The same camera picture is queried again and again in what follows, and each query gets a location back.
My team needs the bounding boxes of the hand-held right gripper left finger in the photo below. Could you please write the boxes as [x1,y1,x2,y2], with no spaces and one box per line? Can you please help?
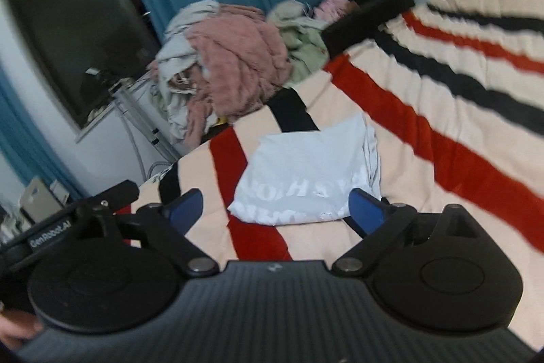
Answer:
[76,188,220,276]

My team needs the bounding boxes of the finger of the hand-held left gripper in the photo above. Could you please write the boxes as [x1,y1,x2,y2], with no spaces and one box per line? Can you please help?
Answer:
[79,181,140,216]

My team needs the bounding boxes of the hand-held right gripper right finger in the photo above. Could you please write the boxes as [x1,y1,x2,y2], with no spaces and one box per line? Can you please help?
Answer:
[331,188,479,276]

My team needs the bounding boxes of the light blue t-shirt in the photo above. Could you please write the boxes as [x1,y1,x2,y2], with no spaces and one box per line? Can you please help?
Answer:
[227,113,381,226]

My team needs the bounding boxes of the pale green clothes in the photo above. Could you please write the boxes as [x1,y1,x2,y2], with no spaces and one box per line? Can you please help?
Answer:
[267,0,331,88]

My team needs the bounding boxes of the person's left hand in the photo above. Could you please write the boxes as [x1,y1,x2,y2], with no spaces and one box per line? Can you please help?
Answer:
[0,301,44,350]

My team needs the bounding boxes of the grey chair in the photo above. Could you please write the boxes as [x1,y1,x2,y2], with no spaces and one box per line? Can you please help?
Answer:
[19,176,71,226]

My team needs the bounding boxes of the garment steamer stand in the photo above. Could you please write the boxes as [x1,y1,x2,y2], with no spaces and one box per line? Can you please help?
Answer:
[85,67,180,182]

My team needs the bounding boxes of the striped blanket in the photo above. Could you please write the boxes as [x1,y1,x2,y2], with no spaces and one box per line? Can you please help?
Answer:
[115,0,544,351]

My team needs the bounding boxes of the grey hoodie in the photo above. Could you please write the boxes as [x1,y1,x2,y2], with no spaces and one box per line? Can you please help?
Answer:
[148,0,222,143]

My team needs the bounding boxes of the pink fuzzy blanket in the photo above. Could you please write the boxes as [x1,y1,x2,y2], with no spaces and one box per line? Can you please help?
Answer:
[185,4,294,151]

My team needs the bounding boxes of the dark window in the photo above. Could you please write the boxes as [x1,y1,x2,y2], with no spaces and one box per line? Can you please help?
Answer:
[0,0,163,135]

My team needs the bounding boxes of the black armchair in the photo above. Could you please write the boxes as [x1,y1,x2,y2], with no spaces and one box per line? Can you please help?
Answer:
[321,0,415,56]

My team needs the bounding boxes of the small pink garment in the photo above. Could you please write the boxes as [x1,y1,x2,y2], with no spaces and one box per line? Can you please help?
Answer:
[317,0,358,17]

